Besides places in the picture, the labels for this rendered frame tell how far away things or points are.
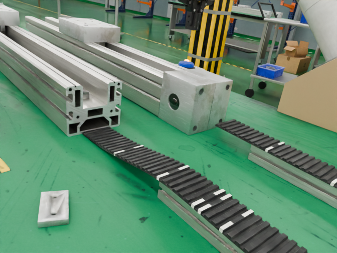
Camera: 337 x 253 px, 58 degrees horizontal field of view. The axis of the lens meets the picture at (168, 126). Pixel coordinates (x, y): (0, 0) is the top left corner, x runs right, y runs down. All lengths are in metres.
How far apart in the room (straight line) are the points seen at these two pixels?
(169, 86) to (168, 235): 0.31
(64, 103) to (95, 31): 0.39
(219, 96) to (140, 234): 0.32
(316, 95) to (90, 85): 0.48
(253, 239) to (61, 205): 0.20
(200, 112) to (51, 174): 0.27
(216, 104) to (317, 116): 0.26
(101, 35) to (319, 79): 0.55
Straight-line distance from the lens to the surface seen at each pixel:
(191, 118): 0.54
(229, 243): 0.32
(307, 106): 0.75
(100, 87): 0.54
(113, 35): 0.88
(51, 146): 0.49
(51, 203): 0.37
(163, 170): 0.38
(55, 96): 0.53
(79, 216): 0.36
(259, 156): 0.51
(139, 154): 0.43
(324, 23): 0.85
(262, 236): 0.32
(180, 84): 0.55
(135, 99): 0.67
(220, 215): 0.33
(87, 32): 0.84
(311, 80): 0.74
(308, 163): 0.48
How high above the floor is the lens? 1.02
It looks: 24 degrees down
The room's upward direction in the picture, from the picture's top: 8 degrees clockwise
